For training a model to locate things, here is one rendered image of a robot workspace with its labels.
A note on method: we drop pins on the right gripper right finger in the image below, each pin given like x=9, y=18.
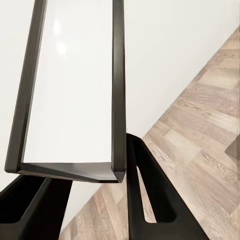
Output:
x=174, y=220

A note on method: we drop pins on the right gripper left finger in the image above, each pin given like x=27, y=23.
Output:
x=33, y=208

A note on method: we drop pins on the hardback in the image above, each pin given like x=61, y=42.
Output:
x=69, y=121

